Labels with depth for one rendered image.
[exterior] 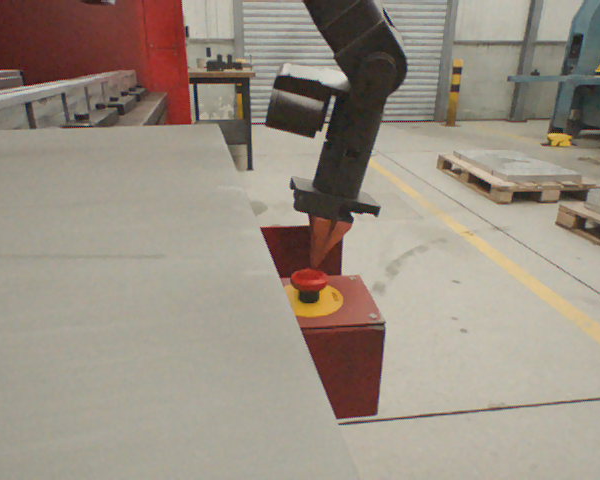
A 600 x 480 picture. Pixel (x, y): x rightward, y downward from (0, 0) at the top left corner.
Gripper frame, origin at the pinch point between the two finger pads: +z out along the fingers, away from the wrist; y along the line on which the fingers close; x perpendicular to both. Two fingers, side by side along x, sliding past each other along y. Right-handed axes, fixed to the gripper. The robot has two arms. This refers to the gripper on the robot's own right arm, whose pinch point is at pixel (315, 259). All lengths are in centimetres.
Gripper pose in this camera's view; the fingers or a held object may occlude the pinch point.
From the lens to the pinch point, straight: 56.2
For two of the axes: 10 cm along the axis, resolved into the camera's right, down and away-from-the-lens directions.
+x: 1.1, 3.6, -9.3
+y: -9.6, -1.9, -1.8
